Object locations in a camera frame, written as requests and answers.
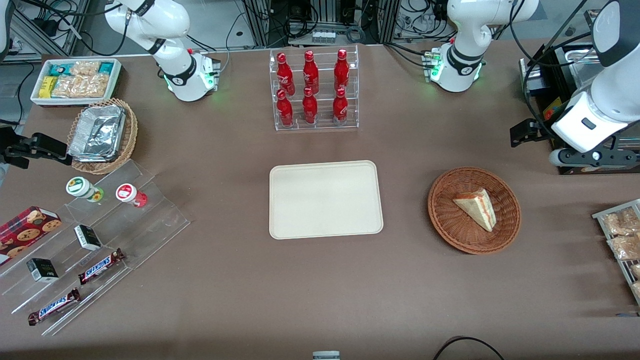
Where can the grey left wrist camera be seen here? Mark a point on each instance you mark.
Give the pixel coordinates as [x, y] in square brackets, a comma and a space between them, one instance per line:
[585, 157]

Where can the round brown wicker basket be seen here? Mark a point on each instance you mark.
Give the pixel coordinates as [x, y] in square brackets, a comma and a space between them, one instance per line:
[450, 225]

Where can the white power strip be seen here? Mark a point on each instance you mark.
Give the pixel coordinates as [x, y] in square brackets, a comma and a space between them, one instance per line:
[323, 37]

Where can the red cola bottle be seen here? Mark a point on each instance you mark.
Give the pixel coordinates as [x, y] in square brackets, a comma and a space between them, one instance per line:
[310, 74]
[341, 72]
[340, 108]
[284, 75]
[310, 109]
[285, 111]

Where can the aluminium frame rack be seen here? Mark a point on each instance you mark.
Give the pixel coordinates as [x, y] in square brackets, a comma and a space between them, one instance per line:
[260, 22]

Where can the clear acrylic step display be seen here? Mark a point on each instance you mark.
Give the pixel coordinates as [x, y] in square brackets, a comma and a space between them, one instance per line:
[140, 230]

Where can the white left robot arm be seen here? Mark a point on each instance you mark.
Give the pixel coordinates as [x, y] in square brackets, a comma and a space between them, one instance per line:
[465, 30]

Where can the black food warmer machine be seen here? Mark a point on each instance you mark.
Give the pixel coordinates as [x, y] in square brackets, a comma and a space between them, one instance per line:
[537, 102]

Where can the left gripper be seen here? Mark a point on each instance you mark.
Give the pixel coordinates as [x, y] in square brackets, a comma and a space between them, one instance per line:
[539, 131]

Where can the small grey device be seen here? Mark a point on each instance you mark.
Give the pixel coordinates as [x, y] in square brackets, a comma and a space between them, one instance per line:
[326, 355]

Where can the clear acrylic bottle rack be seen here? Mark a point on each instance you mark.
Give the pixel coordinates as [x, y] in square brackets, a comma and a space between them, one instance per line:
[322, 125]

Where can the small black box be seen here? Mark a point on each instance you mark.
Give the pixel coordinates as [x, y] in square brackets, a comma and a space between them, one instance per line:
[42, 270]
[87, 237]

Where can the triangular sandwich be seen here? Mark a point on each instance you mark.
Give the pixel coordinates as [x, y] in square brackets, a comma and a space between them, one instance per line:
[477, 207]

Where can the white snack bin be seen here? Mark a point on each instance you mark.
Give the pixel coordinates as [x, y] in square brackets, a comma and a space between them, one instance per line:
[75, 102]

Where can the clear fried snack bag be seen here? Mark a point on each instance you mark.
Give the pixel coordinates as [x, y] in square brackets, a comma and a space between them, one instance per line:
[636, 271]
[622, 222]
[625, 247]
[637, 290]

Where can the red lid cup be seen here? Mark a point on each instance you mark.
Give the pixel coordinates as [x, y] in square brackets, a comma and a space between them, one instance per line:
[127, 192]

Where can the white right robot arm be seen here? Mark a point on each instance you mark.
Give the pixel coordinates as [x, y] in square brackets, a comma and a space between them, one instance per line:
[170, 25]

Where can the clear cracker bag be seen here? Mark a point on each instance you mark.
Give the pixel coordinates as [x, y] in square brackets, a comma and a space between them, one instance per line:
[67, 86]
[96, 85]
[85, 68]

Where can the red cookie box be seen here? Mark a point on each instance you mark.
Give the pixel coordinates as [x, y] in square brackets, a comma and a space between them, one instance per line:
[25, 232]

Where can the brown Snickers bar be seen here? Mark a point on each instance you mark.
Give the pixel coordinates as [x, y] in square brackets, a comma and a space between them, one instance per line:
[54, 306]
[100, 266]

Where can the tan wicker basket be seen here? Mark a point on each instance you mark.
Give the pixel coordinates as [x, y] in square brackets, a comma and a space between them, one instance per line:
[127, 145]

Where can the silver foil tray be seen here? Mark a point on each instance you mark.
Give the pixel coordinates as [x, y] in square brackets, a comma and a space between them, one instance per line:
[97, 132]

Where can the teal snack packet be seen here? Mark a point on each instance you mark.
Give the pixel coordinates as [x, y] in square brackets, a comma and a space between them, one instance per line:
[106, 67]
[60, 69]

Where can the beige plastic tray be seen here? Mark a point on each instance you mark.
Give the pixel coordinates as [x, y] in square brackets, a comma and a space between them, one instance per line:
[325, 200]

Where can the green lid cup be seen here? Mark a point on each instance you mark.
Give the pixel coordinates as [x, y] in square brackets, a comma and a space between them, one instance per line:
[79, 186]

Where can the yellow snack packet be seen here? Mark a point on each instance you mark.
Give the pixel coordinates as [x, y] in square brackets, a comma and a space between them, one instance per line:
[47, 87]

